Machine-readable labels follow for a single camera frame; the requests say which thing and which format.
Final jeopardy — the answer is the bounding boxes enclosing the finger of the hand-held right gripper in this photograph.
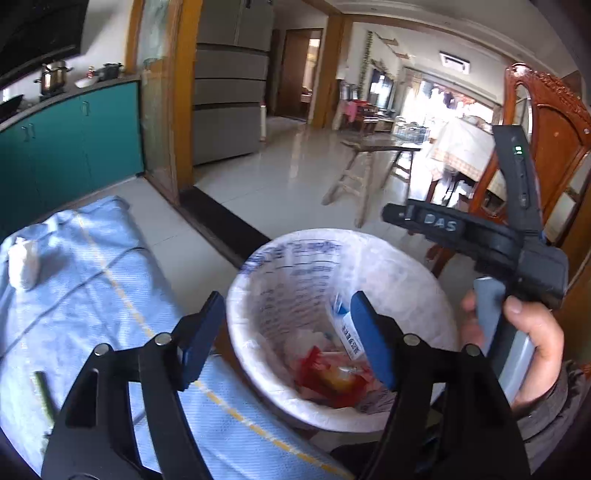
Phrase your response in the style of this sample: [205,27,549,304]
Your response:
[382,202,416,228]

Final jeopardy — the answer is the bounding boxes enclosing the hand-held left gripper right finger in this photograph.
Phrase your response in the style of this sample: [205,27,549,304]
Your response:
[349,291,532,480]

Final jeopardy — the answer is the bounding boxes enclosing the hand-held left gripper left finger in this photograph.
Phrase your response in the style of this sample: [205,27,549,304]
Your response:
[41,291,227,480]

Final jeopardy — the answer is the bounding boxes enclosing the small white blue box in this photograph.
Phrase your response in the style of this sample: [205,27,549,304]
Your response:
[330,295,365,363]

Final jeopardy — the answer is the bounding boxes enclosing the red snack packet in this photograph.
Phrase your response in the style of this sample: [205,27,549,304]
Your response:
[295,346,370,407]

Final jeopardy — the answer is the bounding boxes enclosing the white lined waste bin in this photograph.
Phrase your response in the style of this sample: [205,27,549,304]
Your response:
[226,229,460,433]

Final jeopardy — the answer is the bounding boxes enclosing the person's right hand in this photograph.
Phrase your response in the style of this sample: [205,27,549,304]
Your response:
[459,293,566,407]

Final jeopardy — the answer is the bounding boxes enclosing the wooden stool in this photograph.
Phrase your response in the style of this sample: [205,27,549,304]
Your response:
[322,141,423,228]

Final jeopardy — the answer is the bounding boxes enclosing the white low fence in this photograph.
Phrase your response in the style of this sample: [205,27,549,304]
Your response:
[392,120,430,144]

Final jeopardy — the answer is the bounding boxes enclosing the dining table with cloth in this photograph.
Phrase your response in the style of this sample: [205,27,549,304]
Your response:
[425,117,504,185]

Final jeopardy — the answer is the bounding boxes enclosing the distant wooden chairs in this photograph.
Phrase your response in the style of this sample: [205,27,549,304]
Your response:
[339,80,398,134]

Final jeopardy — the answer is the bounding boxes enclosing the blue checked table cloth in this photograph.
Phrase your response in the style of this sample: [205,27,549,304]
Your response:
[0,195,356,480]

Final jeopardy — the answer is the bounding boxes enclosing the carved wooden chair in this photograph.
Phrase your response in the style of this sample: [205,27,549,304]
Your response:
[429,64,591,278]

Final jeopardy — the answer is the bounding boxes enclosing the hanging green vine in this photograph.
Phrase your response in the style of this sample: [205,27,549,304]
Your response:
[362,30,376,93]

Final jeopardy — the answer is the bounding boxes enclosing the ceiling air vent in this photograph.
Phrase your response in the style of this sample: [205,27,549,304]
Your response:
[438,51,472,75]

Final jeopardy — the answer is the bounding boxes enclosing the dark green scrap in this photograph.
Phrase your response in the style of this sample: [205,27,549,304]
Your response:
[33,371,56,423]

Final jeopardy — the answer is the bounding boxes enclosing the brown wooden door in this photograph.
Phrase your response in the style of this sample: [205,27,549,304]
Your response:
[277,28,324,121]

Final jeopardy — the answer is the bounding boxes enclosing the crumpled white tissue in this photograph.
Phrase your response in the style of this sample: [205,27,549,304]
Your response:
[8,237,40,291]

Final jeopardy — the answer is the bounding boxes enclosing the grey refrigerator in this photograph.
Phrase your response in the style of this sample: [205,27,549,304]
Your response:
[191,0,275,166]

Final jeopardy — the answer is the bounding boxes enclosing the green base cabinets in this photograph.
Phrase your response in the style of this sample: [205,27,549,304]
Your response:
[0,80,145,232]

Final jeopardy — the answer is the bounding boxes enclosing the wooden framed glass partition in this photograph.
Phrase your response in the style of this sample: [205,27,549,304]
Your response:
[124,0,204,204]

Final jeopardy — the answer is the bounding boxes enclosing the steel stock pot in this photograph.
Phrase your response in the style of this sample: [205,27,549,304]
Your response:
[34,60,74,95]

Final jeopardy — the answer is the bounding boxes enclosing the black range hood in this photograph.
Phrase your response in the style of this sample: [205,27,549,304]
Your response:
[0,0,88,88]

